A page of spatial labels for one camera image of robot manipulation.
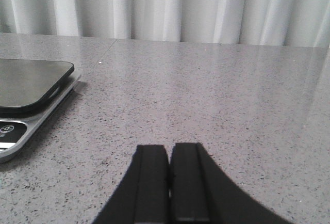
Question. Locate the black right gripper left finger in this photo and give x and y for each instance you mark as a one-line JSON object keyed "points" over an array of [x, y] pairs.
{"points": [[143, 194]]}

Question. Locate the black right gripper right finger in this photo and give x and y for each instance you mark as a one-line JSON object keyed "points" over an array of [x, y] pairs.
{"points": [[203, 193]]}

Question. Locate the silver black kitchen scale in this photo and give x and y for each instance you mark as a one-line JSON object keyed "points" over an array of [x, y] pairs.
{"points": [[30, 91]]}

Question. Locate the white pleated curtain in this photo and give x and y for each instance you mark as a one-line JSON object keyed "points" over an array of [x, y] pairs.
{"points": [[260, 22]]}

